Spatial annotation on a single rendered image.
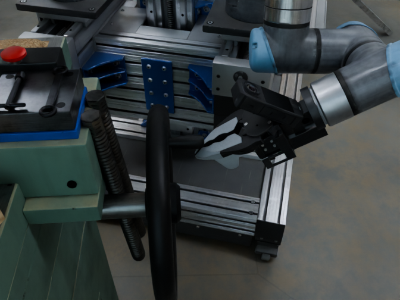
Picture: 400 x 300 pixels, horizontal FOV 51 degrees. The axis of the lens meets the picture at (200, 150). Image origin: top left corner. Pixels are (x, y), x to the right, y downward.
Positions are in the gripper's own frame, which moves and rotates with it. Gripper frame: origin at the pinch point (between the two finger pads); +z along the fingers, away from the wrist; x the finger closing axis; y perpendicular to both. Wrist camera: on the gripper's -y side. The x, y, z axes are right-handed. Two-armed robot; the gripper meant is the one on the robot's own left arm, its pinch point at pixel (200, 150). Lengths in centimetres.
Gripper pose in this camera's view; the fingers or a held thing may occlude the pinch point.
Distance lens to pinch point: 70.0
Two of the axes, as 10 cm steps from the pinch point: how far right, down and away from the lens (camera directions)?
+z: -8.6, 4.0, 3.1
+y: 5.0, 6.0, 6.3
